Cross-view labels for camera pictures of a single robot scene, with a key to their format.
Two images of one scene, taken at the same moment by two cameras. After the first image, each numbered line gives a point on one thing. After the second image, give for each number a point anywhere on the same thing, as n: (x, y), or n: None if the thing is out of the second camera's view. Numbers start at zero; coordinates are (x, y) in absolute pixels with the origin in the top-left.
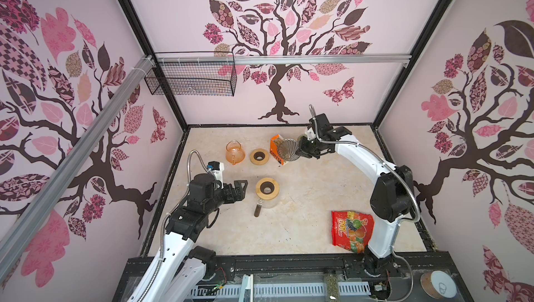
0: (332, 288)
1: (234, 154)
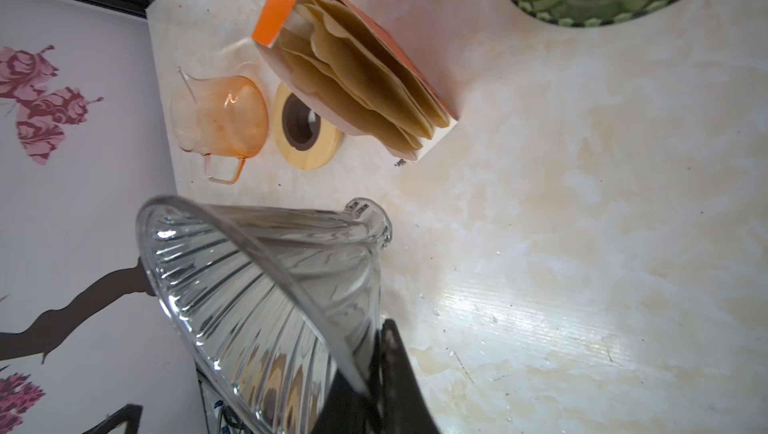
0: None
1: (224, 118)
